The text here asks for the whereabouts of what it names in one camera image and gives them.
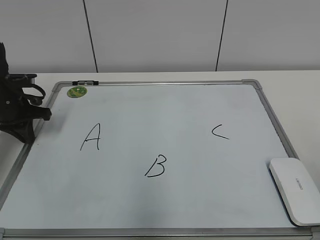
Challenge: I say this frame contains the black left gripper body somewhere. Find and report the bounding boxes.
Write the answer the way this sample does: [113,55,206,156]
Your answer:
[0,73,34,124]

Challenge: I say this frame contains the black hanging clip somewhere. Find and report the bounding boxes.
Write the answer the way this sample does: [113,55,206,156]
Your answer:
[72,80,99,86]

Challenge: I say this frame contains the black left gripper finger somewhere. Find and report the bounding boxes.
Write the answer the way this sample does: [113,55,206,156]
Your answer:
[26,105,52,121]
[0,120,35,144]

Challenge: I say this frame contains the white whiteboard eraser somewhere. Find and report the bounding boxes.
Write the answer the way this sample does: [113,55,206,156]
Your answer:
[269,157,320,227]

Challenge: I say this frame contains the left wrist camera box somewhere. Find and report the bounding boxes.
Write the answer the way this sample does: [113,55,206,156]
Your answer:
[7,73,38,86]

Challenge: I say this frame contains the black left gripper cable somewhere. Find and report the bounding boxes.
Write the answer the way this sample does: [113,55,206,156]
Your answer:
[21,83,47,106]

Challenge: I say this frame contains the white magnetic whiteboard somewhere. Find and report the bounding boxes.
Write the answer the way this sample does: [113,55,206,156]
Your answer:
[0,79,320,240]

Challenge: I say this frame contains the green round magnet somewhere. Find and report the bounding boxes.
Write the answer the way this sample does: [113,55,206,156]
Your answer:
[67,86,88,98]

